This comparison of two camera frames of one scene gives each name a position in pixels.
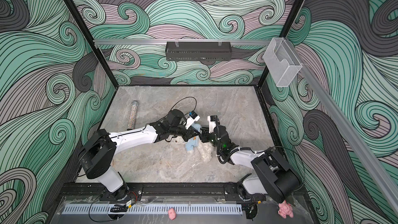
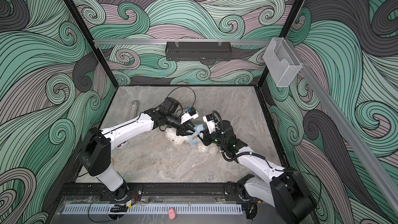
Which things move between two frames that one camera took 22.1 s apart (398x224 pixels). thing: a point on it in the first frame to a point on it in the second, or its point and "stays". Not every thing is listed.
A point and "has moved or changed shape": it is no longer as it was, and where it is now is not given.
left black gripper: (190, 134) to (184, 129)
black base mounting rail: (176, 191) stays
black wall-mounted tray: (198, 51) stays
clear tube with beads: (131, 121) stays
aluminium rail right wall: (345, 125) stays
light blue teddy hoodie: (195, 141) has moved or changed shape
